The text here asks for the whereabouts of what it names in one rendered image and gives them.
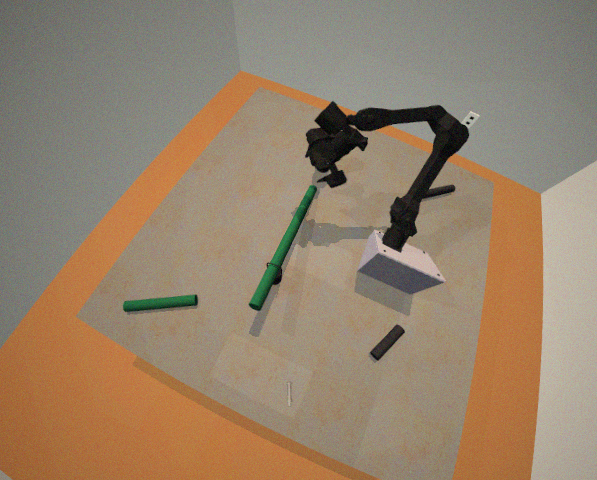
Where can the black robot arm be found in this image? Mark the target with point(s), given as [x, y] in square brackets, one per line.
[451, 135]

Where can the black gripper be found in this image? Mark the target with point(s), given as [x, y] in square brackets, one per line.
[315, 137]

